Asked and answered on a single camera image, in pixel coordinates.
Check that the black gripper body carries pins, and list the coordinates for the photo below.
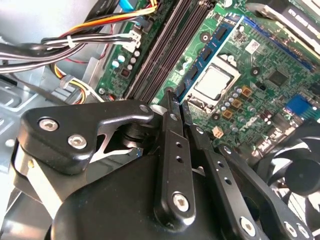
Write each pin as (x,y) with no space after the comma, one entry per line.
(117,200)

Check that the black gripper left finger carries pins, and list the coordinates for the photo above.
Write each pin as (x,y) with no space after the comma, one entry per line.
(62,127)

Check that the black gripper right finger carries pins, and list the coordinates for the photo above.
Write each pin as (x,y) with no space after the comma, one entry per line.
(225,177)

